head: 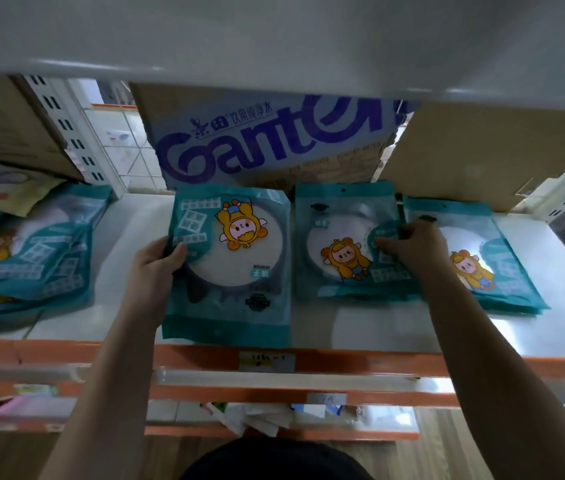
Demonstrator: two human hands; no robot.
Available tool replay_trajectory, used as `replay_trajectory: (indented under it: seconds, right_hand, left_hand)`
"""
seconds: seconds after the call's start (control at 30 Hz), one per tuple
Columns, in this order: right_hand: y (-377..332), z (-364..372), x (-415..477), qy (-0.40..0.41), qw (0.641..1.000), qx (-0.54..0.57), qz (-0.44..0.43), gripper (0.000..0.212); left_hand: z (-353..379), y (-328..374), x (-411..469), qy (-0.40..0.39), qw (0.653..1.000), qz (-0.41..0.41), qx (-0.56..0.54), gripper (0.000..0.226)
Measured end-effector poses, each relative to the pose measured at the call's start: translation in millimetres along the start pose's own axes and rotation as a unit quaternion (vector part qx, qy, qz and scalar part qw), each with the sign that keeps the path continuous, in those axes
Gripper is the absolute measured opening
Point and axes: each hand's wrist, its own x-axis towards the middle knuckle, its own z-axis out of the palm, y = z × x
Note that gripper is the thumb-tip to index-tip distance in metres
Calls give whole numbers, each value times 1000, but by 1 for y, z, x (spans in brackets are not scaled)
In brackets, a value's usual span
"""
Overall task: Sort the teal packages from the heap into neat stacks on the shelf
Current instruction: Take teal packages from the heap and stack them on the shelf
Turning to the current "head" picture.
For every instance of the cream packaged hand mirror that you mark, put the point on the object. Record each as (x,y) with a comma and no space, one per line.
(7,189)

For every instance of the person's right forearm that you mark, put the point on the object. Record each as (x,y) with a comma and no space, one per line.
(502,394)

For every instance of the white paper price tag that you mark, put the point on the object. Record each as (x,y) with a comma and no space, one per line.
(326,399)

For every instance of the pile of white paper cards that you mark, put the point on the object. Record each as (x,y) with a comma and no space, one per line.
(262,419)

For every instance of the yellow white price label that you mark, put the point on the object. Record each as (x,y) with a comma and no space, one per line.
(267,362)

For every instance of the messy pile of teal packets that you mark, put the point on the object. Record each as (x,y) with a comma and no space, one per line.
(52,254)

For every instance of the person's black shirt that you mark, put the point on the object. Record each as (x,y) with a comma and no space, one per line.
(277,462)

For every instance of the person's left hand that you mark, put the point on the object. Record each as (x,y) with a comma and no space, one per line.
(150,284)

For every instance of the cardboard sheet blue lettering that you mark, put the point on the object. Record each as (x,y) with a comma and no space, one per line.
(262,139)

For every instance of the brown cardboard sheet red print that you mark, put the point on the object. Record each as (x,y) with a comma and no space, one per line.
(2,124)

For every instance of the plain brown cardboard sheet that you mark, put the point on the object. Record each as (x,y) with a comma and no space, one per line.
(487,154)

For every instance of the person's left forearm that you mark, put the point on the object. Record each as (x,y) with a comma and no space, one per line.
(107,404)

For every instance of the person's right hand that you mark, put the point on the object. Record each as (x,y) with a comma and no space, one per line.
(422,249)

